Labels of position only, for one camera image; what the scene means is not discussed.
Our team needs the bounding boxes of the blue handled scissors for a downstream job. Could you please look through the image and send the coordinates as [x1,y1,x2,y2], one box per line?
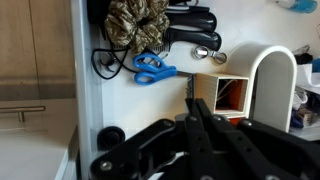
[132,52,198,87]

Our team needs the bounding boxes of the black hair brush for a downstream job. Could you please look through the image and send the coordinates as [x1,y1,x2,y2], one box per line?
[164,10,218,33]

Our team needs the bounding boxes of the small metal scissors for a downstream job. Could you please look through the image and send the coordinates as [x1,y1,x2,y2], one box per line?
[191,44,229,66]

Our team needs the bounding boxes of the metal closed drawer handle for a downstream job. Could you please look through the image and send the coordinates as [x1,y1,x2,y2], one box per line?
[0,105,47,123]

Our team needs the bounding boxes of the white open drawer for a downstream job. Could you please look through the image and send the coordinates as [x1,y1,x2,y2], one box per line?
[69,0,320,180]

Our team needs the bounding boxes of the black cord loop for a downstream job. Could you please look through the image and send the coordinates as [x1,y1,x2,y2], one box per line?
[90,47,138,81]

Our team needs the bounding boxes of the white arched drawer divider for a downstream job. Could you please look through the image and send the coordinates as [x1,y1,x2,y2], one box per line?
[225,40,299,134]

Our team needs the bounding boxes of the white closed drawer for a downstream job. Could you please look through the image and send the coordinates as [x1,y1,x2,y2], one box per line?
[0,98,78,134]

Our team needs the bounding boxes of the blue plastic item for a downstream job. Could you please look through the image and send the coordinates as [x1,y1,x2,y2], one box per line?
[275,0,319,15]

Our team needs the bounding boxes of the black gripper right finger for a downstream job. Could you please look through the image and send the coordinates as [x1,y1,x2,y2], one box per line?
[195,98,320,180]

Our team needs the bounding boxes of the camouflage fabric scrunchie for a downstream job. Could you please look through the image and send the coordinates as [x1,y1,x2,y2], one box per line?
[104,0,171,56]

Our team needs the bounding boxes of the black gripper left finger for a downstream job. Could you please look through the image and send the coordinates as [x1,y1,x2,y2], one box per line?
[89,98,216,180]

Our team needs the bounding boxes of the black round knob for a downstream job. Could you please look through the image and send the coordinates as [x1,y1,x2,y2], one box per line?
[96,125,127,152]

